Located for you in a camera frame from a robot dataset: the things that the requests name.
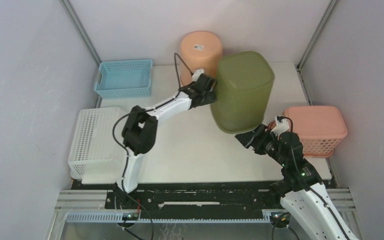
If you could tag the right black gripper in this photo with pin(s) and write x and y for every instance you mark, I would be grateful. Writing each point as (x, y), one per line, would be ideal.
(262, 132)

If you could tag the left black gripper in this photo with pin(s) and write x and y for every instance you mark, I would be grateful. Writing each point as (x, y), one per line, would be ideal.
(210, 98)

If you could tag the orange round bin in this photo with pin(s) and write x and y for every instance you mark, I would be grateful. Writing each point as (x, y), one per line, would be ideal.
(199, 50)

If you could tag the green mesh waste bin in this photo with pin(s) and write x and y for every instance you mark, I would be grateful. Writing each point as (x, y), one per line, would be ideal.
(244, 84)

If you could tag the pink plastic basket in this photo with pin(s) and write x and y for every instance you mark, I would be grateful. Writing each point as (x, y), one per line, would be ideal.
(320, 128)

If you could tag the blue plastic basket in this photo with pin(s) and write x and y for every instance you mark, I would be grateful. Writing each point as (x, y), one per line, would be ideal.
(124, 79)

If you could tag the white plastic basket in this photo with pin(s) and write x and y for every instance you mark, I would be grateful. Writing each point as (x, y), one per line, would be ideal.
(95, 158)

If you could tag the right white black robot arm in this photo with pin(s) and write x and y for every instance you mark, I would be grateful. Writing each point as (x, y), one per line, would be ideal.
(301, 192)

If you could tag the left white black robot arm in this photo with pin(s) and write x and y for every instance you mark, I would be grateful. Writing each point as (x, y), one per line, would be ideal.
(136, 131)

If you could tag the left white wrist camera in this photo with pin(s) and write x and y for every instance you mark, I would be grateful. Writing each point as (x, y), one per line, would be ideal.
(197, 74)

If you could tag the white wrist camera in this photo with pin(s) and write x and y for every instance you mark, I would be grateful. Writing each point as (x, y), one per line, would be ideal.
(279, 125)
(197, 74)

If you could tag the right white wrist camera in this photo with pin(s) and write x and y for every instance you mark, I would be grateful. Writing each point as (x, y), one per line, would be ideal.
(279, 125)

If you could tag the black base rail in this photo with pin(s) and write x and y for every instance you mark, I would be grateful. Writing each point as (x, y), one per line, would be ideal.
(199, 201)

